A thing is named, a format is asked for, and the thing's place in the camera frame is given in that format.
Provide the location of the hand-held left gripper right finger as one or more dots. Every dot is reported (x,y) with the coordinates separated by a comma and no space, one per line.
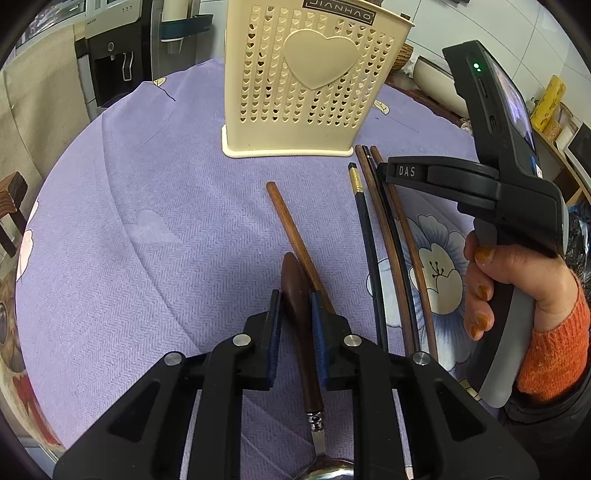
(318,332)

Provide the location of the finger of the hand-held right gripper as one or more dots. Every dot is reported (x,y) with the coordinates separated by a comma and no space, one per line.
(406,173)

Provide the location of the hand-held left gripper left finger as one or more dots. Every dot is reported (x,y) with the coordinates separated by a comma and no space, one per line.
(275,332)

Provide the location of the black chopstick with gold band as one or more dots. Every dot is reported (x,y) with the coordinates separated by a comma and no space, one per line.
(361,221)

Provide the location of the dark brown chopstick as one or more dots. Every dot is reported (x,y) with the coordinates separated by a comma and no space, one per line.
(397,277)

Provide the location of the brown wooden chopstick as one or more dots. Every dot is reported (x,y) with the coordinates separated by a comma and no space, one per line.
(421,272)
(286,217)

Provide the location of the plain black chopstick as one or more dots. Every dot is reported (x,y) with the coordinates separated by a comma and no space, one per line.
(404,277)

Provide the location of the cream perforated utensil holder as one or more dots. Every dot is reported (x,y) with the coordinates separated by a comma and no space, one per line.
(277,92)

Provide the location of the person's right hand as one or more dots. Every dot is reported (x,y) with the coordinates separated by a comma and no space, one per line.
(531,277)

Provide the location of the light wooden shelf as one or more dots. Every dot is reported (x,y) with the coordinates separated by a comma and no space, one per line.
(554,159)

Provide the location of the yellow roll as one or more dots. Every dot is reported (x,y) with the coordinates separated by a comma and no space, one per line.
(547,104)

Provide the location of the white microwave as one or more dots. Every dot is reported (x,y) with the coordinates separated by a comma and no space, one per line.
(581,147)

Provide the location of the black plastic bag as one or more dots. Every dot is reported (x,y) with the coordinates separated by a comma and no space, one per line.
(582,244)

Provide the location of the purple floral tablecloth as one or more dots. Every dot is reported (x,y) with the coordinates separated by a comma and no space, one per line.
(161,230)

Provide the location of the cat print mat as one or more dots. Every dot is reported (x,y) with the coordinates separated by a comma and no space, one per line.
(11,332)

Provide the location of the white paper cup dispenser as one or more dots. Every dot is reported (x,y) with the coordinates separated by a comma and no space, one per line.
(178,14)

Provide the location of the dark wooden stool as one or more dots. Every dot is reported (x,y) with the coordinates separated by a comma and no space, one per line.
(11,198)

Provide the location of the grey water dispenser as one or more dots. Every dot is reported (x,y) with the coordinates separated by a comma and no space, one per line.
(111,74)

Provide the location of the beige cloth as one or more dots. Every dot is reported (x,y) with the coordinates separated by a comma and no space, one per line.
(41,106)

